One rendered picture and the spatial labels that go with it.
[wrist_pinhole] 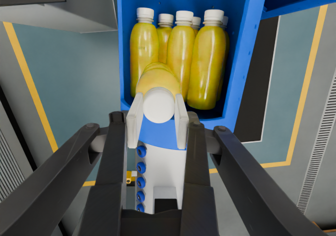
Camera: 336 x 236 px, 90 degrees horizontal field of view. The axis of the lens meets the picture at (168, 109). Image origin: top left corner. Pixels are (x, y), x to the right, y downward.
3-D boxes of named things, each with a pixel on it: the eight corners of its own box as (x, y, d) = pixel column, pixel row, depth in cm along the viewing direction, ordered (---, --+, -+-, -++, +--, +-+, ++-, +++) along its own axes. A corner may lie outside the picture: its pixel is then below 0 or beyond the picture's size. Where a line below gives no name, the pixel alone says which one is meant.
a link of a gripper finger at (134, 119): (136, 149, 14) (127, 149, 14) (143, 115, 21) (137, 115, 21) (135, 116, 13) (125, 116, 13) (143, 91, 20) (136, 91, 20)
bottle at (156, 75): (157, 54, 37) (159, 63, 20) (179, 77, 39) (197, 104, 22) (135, 76, 38) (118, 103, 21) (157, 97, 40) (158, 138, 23)
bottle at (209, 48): (221, 107, 41) (238, 22, 34) (199, 111, 37) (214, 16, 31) (201, 99, 46) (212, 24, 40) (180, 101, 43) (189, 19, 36)
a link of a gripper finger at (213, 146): (190, 137, 12) (231, 139, 12) (183, 110, 17) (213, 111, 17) (188, 155, 13) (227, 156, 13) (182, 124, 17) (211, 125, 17)
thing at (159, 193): (153, 190, 75) (152, 225, 60) (153, 183, 73) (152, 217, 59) (175, 190, 76) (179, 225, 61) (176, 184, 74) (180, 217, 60)
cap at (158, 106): (159, 81, 21) (159, 85, 19) (180, 103, 22) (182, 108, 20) (137, 102, 21) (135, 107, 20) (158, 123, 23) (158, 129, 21)
